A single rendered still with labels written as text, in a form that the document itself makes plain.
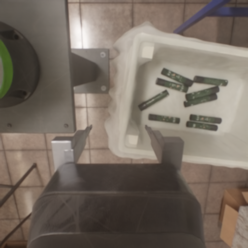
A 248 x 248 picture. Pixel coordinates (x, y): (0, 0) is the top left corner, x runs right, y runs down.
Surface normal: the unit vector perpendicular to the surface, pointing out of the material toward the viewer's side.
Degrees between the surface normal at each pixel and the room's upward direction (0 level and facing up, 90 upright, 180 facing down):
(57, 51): 0
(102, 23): 0
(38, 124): 0
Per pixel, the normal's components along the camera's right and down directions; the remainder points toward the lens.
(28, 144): 0.03, 0.28
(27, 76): 0.91, 0.33
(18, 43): 0.79, -0.34
